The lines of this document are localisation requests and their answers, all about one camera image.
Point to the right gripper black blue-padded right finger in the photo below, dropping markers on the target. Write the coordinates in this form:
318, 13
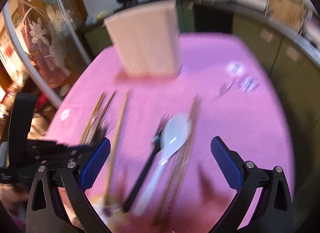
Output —
273, 212

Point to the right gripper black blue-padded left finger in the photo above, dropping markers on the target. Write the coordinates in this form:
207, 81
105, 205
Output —
45, 210

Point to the white ceramic spoon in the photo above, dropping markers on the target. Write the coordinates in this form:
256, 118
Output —
173, 137

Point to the black-handled fork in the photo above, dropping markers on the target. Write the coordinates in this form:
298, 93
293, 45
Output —
139, 182

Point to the pink floral tablecloth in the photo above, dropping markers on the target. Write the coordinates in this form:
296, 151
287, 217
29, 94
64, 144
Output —
203, 197

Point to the glass sliding door floral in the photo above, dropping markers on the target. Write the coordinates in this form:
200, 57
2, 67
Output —
41, 38

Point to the white plastic utensil holder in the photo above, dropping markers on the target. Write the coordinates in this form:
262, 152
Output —
146, 38

